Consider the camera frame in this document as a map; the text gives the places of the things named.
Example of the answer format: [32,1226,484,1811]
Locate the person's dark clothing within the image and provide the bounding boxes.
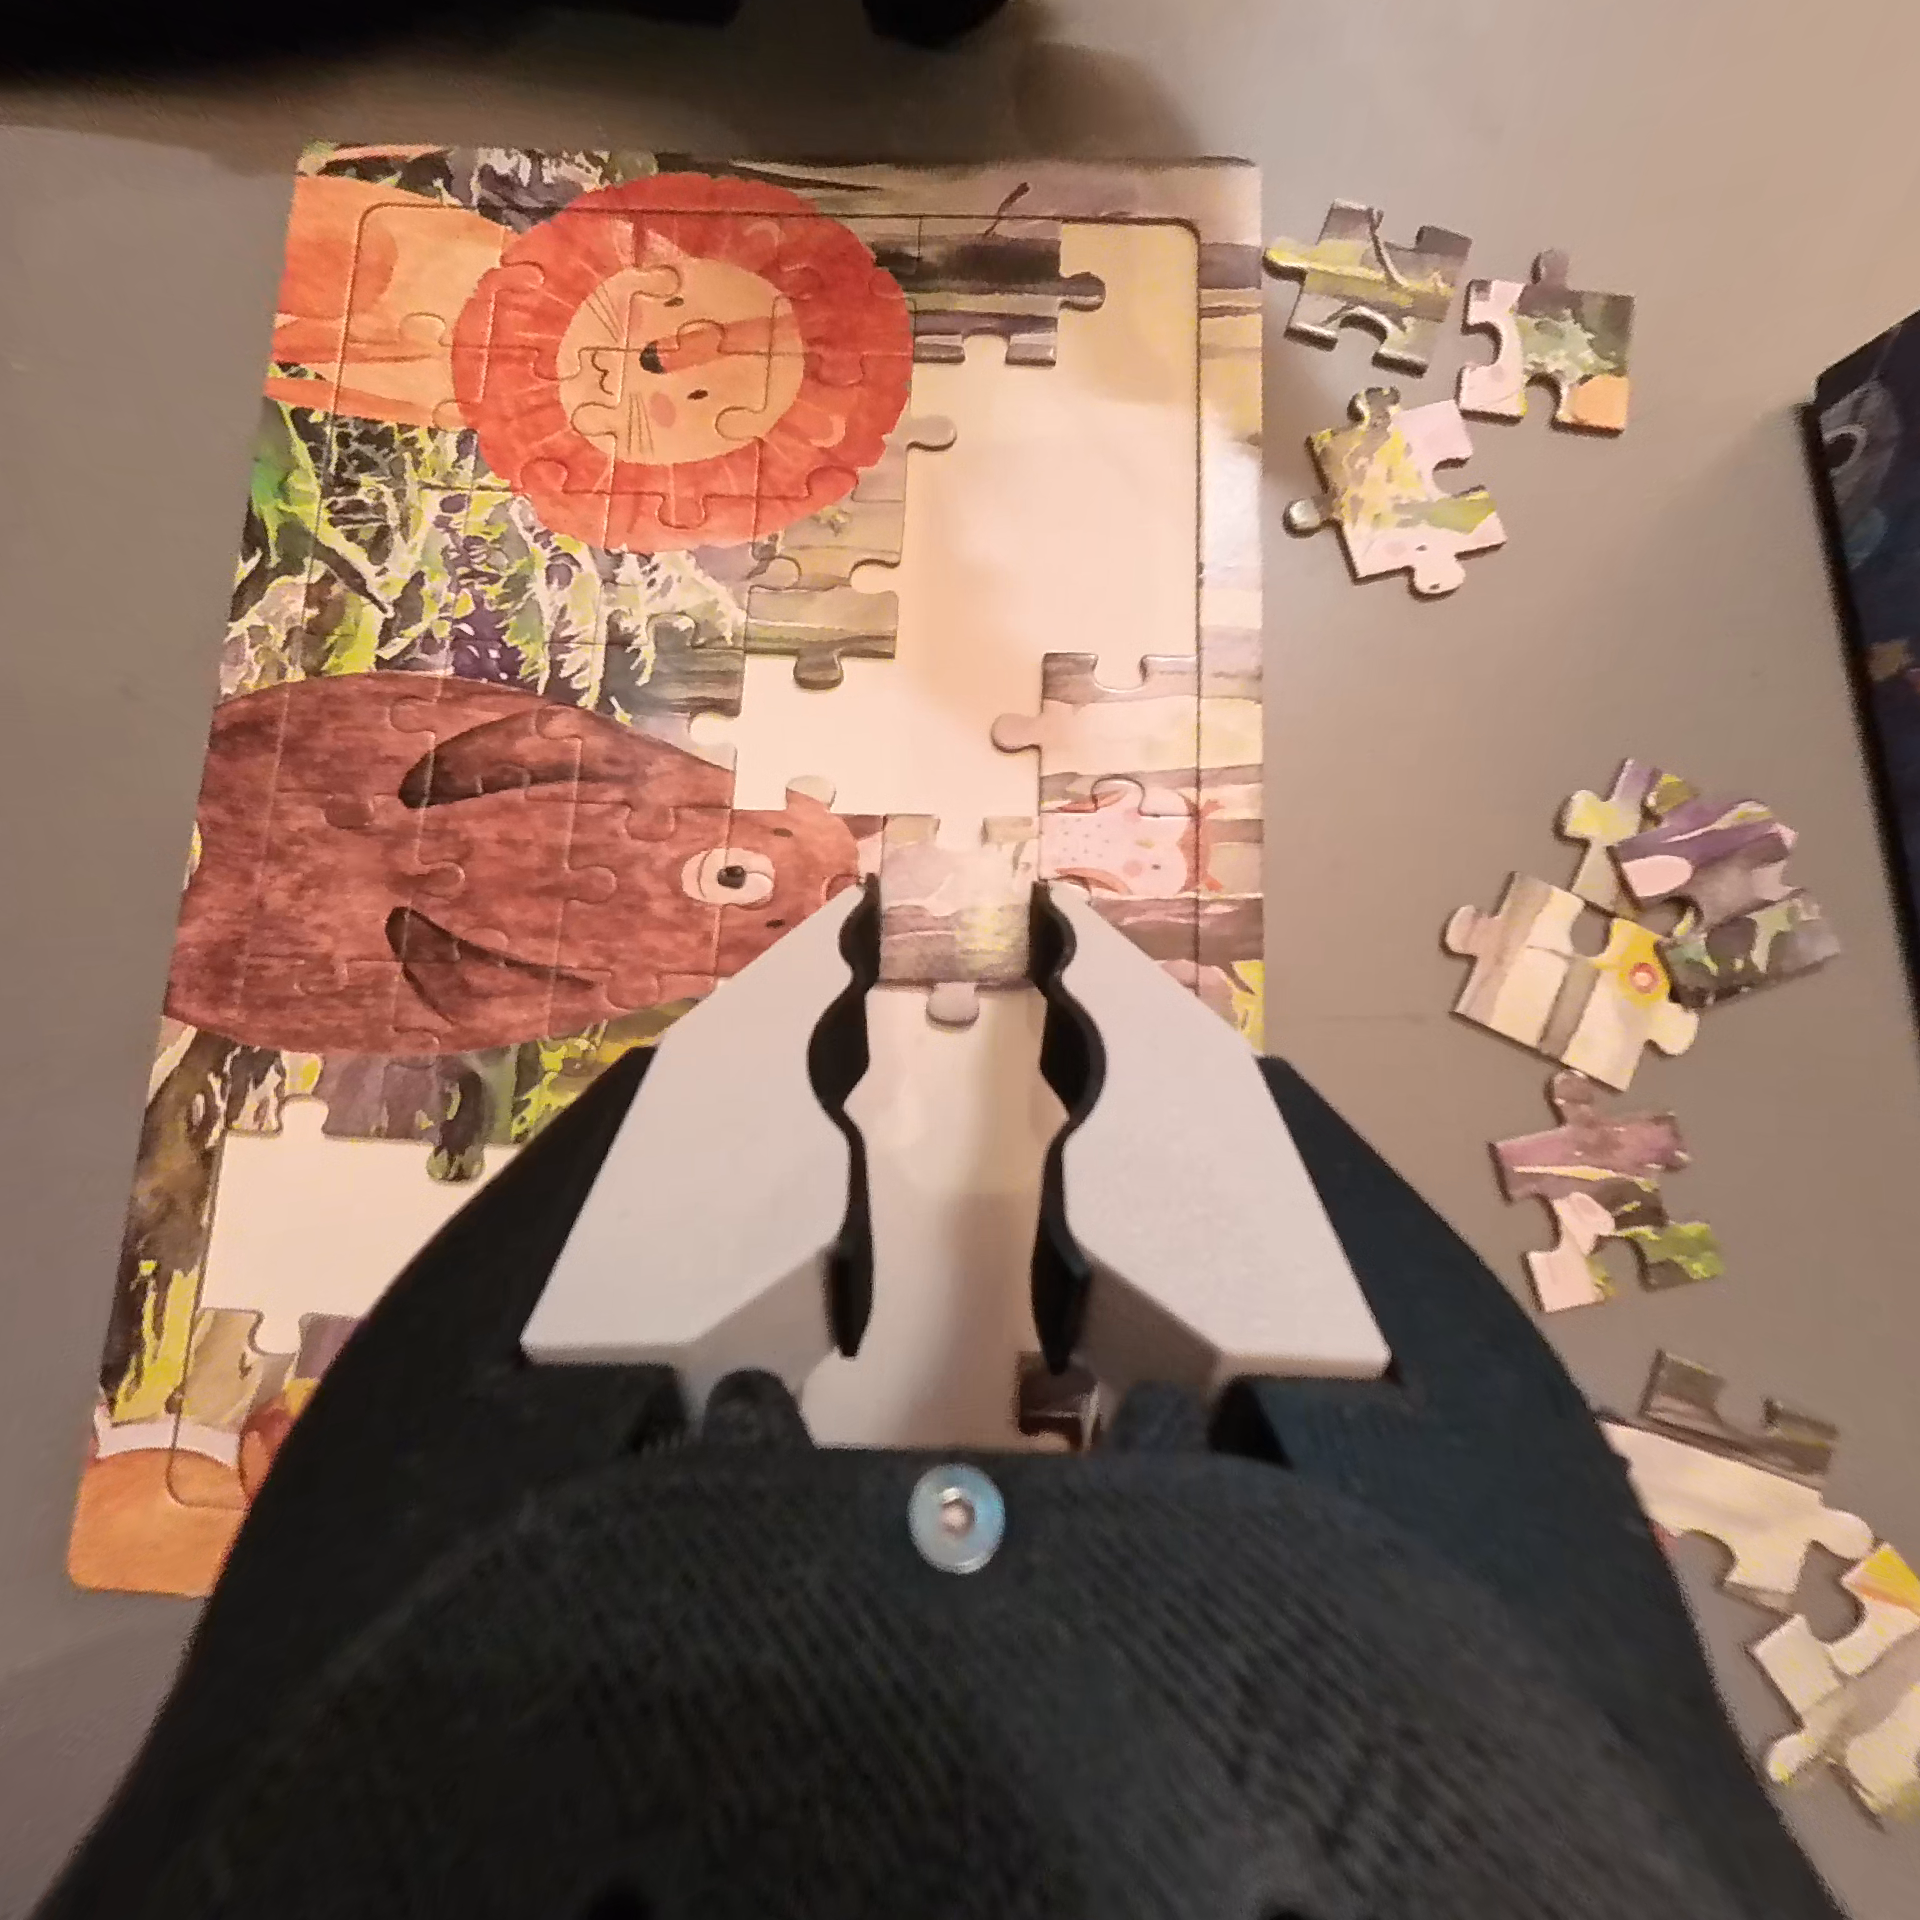
[0,0,1052,96]

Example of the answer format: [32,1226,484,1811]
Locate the animal jigsaw puzzle board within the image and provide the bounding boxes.
[66,142,1269,1599]

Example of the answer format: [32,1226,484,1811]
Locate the puzzle pieces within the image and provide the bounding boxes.
[1259,193,1920,1829]

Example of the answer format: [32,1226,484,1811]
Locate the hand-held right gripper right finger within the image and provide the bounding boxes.
[1028,877,1390,1411]

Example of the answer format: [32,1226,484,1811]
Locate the grey white jigsaw piece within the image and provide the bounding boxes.
[873,814,1048,1033]

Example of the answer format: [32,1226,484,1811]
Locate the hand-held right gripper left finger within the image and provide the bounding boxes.
[517,877,884,1404]

